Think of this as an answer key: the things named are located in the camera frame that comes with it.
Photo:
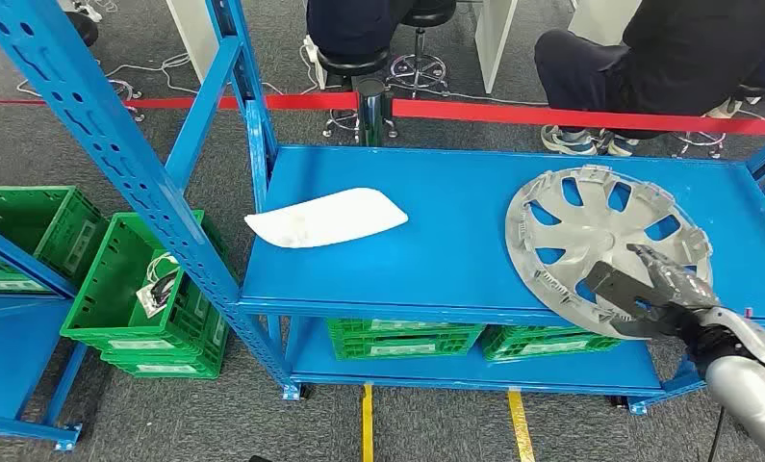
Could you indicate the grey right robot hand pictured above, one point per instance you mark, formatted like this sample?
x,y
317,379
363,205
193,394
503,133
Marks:
x,y
669,293

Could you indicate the silver wheel hubcap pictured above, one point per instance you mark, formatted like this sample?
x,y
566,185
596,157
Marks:
x,y
586,245

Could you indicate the blue metal shelf rack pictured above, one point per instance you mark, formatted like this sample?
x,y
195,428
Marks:
x,y
12,357
452,242

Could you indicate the white curved plastic part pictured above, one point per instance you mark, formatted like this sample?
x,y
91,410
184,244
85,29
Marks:
x,y
331,220

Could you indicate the black stool chrome base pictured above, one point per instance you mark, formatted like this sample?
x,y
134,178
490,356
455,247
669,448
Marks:
x,y
423,11
350,64
701,141
82,28

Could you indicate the red barrier tape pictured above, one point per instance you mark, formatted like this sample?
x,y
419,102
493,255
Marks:
x,y
548,117

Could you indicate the person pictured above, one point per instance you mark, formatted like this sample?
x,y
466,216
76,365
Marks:
x,y
675,57
350,25

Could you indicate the white desk panel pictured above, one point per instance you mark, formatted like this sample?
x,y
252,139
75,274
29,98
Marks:
x,y
493,38
599,19
194,32

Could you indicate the white power strip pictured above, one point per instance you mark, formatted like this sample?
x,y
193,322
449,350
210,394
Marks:
x,y
312,60

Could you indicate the black barrier stanchion post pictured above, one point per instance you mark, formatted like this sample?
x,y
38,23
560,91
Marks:
x,y
372,115

